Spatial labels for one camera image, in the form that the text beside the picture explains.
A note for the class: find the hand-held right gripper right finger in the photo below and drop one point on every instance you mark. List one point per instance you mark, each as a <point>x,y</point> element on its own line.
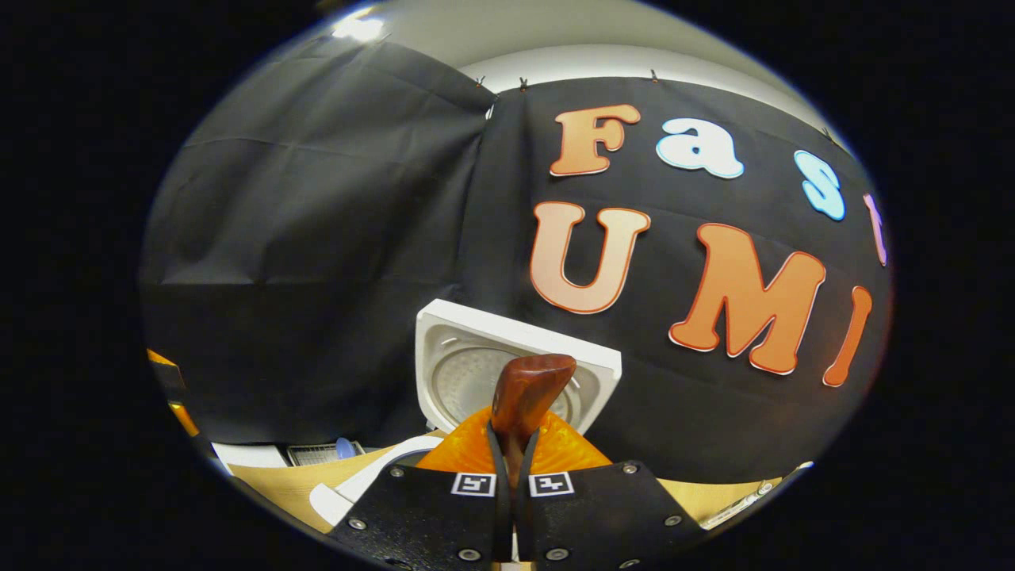
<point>603,515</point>

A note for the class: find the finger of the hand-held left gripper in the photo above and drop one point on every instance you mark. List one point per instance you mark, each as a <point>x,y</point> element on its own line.
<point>178,396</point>

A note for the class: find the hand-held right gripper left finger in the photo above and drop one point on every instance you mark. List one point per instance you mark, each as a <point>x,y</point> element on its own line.
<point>428,515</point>

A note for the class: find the brown wooden spoon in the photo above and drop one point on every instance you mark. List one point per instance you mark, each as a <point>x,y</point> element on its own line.
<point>527,392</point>

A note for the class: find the white rice cooker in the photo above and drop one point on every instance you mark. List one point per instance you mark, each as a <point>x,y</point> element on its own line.
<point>460,357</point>

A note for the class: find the grey mesh tray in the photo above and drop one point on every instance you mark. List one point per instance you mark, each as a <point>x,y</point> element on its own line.
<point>313,454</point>

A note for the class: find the black backdrop cloth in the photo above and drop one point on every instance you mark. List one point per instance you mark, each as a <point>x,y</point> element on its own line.
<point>317,238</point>

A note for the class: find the ceiling light strip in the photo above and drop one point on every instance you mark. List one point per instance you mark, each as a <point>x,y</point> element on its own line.
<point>358,28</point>

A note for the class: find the row of black cloth clips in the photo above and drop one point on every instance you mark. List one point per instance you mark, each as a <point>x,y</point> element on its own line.
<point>522,83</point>

